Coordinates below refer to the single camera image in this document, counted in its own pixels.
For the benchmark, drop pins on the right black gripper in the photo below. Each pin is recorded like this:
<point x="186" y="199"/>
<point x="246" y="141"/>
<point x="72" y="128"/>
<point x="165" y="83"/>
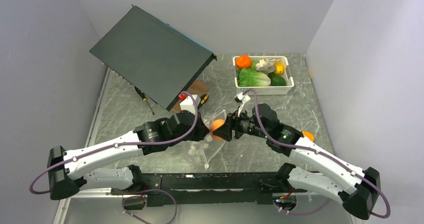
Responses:
<point x="232" y="123"/>

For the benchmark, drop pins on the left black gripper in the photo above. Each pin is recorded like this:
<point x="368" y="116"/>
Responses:
<point x="202" y="130"/>

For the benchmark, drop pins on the pink yellow peach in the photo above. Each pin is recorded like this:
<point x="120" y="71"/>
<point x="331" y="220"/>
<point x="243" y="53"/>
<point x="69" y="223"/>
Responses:
<point x="215" y="125"/>

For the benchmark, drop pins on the clear zip top bag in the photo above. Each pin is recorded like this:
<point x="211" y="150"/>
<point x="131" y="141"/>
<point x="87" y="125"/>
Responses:
<point x="203" y="151"/>

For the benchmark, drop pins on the orange tangerine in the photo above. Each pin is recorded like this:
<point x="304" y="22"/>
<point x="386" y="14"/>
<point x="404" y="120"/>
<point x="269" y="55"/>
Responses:
<point x="243" y="61"/>

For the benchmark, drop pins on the yellow lemon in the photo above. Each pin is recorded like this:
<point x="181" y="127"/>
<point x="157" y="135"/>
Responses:
<point x="279" y="68"/>

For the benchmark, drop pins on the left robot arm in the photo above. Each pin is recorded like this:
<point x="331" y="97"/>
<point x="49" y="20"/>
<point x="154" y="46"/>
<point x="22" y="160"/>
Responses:
<point x="72" y="171"/>

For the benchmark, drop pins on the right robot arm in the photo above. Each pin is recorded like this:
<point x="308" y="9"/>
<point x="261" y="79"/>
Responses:
<point x="356" y="189"/>

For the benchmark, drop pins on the yellow black screwdriver right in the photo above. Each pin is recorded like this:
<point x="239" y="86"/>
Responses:
<point x="203" y="100"/>

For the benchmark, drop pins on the yellow black screwdriver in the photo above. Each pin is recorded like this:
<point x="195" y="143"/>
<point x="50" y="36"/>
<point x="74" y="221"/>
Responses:
<point x="203" y="100"/>
<point x="144" y="98"/>

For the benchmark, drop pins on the brown wooden board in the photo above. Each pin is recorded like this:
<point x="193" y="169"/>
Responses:
<point x="197" y="88"/>

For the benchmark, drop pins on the yellow black screwdriver left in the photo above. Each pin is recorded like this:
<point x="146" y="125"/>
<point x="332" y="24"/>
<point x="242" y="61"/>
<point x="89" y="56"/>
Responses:
<point x="144" y="98"/>

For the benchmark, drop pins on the green lettuce head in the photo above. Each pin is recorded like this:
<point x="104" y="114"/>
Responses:
<point x="247" y="77"/>

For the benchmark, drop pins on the dark grey server chassis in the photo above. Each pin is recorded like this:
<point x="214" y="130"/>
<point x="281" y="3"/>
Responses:
<point x="152" y="56"/>

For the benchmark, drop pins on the dark green avocado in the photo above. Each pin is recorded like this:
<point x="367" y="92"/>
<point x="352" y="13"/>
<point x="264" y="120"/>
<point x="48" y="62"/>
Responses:
<point x="276" y="80"/>

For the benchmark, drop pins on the white plastic basket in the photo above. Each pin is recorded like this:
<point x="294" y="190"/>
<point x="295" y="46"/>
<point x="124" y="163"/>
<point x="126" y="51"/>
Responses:
<point x="269" y="90"/>

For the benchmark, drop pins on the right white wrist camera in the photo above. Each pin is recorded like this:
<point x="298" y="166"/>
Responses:
<point x="241" y="99"/>

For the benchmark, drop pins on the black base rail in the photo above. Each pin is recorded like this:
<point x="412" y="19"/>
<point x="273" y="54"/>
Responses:
<point x="214" y="188"/>

